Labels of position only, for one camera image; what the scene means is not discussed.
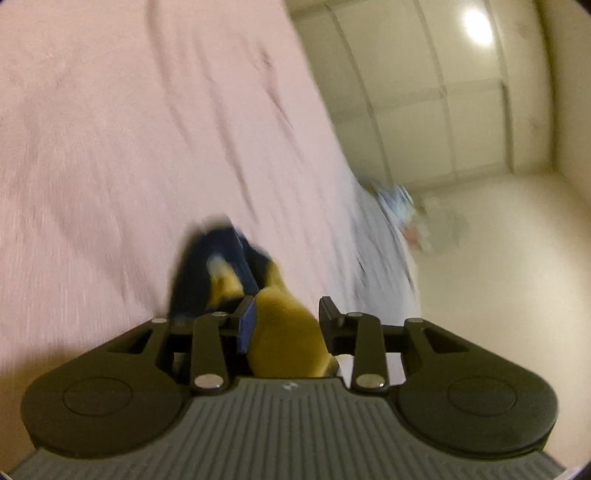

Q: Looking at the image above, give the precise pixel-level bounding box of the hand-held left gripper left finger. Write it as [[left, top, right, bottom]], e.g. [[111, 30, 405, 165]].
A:
[[107, 295, 258, 396]]

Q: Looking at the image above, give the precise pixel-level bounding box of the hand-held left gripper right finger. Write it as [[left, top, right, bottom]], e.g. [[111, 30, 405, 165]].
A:
[[318, 296, 456, 394]]

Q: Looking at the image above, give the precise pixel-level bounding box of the navy fleece garment yellow trim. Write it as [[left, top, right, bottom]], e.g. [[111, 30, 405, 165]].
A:
[[168, 216, 341, 379]]

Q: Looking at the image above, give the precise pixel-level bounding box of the light blue cloth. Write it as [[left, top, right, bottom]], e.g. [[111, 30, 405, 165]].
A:
[[376, 185, 419, 227]]

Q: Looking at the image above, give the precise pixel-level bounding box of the pink and grey bed blanket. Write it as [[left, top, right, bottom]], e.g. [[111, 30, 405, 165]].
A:
[[0, 0, 422, 464]]

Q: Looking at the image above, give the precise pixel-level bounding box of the cream panelled wardrobe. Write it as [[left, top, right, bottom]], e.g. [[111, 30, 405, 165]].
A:
[[286, 0, 557, 188]]

